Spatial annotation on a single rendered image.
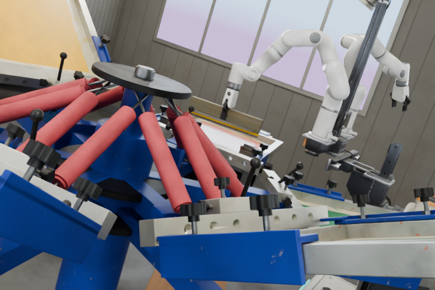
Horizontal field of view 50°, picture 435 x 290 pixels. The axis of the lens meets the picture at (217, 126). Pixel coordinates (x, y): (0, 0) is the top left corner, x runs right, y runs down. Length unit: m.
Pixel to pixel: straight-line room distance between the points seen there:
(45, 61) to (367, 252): 1.75
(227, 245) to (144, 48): 5.38
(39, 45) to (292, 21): 3.35
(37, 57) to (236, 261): 1.59
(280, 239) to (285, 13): 4.54
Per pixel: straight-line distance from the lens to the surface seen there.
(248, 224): 1.05
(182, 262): 0.79
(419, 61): 4.74
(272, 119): 5.09
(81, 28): 2.41
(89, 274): 1.58
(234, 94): 2.39
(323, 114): 2.42
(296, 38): 2.31
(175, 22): 5.75
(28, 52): 2.13
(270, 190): 1.62
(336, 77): 2.32
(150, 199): 1.34
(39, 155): 0.62
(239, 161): 1.97
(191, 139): 1.31
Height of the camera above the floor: 1.54
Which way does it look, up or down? 12 degrees down
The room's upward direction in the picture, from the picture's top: 17 degrees clockwise
